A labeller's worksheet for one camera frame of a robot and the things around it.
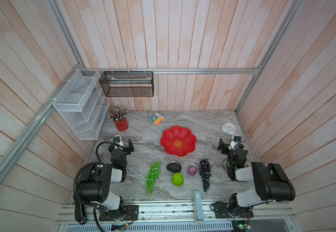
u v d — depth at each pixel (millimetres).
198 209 765
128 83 1038
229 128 1066
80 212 706
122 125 1019
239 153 697
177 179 792
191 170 837
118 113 986
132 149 853
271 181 462
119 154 699
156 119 1139
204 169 850
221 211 730
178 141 1011
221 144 853
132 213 731
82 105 720
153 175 817
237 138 763
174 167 854
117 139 763
